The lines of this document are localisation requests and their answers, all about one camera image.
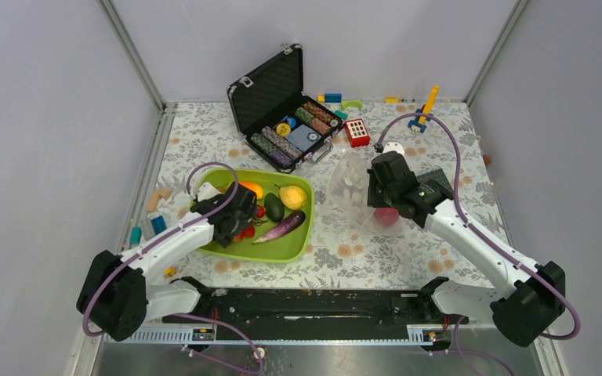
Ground red apple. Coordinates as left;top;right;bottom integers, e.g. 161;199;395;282
373;208;400;227

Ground clear zip top bag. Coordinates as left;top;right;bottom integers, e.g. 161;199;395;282
328;150;405;236

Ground green avocado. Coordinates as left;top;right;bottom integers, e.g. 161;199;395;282
264;193;285;222

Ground purple eggplant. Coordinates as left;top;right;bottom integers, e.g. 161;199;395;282
253;211;306;244

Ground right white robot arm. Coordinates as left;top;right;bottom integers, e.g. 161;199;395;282
367;143;567;347

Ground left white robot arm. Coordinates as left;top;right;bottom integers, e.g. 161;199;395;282
76;183;258;341

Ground orange mango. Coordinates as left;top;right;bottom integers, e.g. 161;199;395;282
239;181;265;200

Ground grey building baseplate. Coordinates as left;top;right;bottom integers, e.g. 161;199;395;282
417;168;454;194

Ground red building block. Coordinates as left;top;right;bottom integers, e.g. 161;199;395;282
343;118;371;148

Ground green plastic tray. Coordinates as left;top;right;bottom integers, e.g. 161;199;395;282
198;168;314;263

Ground blue yellow block tower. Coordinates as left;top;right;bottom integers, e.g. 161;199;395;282
408;85;440;133

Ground yellow lemon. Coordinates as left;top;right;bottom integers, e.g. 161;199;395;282
278;186;307;211

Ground blue grey floor blocks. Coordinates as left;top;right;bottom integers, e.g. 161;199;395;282
129;215;168;248

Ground tan wooden block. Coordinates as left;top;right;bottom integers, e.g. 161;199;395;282
145;188;172;213

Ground green arch block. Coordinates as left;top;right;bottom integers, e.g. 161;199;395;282
341;99;363;110

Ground blue block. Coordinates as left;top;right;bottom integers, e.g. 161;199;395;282
323;92;343;103

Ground black poker chip case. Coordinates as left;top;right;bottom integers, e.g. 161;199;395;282
227;43;345;173

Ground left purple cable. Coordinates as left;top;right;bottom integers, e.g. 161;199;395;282
82;161;268;374

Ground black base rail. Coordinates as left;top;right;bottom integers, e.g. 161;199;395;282
162;277;459;342

